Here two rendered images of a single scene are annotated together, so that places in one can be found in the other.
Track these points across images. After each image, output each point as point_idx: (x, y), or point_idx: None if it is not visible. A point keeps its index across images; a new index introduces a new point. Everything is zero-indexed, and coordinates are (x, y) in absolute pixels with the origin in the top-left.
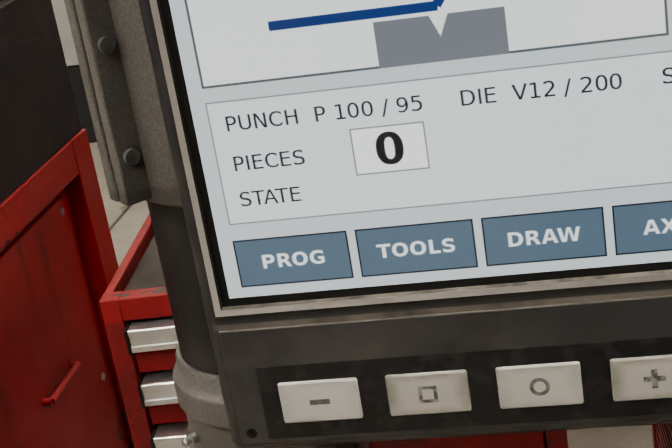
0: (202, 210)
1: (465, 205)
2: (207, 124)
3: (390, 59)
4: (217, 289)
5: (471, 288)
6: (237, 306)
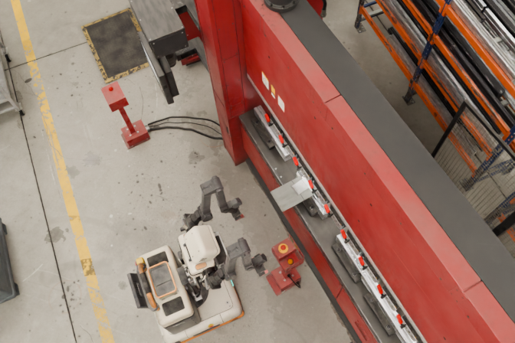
0: (145, 53)
1: (150, 64)
2: (144, 50)
3: (147, 57)
4: (145, 56)
5: (151, 67)
6: (146, 57)
